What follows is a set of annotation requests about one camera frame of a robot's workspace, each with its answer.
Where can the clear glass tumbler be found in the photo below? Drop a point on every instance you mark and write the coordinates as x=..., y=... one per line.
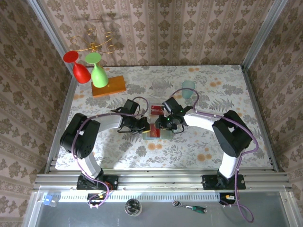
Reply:
x=159, y=86

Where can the green wine glass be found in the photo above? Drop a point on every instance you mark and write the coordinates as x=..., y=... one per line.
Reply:
x=99, y=78

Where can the long aluminium frame rail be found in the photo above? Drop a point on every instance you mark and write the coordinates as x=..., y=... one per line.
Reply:
x=154, y=179

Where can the aluminium table side rail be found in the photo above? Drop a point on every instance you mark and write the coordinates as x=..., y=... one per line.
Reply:
x=68, y=94
x=260, y=118

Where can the mint green card holder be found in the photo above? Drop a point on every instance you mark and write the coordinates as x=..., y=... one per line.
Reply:
x=168, y=135

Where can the blue white plastic connector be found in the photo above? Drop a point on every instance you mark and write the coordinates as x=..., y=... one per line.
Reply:
x=48, y=200

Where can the red credit card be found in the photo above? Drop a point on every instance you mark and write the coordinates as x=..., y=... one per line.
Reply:
x=157, y=113
x=155, y=132

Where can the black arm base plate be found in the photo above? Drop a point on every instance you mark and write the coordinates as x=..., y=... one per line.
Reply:
x=239, y=182
x=111, y=182

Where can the red wine glass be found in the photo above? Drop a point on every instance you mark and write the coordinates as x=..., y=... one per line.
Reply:
x=81, y=73

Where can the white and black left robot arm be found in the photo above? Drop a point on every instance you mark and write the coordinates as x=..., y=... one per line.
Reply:
x=109, y=120

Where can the grey metal bench top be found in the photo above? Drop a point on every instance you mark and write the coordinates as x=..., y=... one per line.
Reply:
x=71, y=215

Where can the round steel cup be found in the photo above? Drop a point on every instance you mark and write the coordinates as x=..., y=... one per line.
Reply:
x=133, y=207

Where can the aluminium frame post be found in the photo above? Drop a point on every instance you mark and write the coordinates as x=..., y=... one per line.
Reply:
x=47, y=26
x=267, y=26

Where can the ratchet wrench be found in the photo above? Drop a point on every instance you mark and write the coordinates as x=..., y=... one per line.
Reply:
x=189, y=206

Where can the floral table cover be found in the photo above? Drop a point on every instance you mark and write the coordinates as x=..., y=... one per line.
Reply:
x=165, y=156

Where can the orange wooden rack base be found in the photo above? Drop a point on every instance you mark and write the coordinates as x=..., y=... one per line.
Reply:
x=117, y=86

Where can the teal plastic cup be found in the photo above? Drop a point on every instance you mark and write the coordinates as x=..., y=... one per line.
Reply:
x=188, y=91

